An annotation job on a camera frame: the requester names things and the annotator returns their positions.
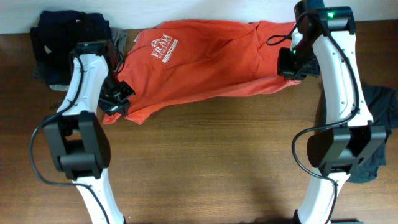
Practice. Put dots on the black folded garment on pile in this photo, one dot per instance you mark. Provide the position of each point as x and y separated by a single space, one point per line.
73 20

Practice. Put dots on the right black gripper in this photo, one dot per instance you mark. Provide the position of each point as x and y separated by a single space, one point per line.
284 70

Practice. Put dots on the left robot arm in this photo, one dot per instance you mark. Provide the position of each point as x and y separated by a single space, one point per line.
78 144

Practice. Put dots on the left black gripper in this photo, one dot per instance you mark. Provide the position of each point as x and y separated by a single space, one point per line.
121 106

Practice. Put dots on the dark grey t-shirt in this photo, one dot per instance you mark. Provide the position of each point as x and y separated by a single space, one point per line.
382 103

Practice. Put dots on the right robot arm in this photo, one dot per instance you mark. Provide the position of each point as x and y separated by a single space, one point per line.
323 44

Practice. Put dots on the grey folded garment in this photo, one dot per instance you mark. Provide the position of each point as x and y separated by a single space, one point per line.
119 37

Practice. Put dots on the red printed t-shirt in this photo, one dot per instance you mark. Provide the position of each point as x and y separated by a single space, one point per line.
192 60

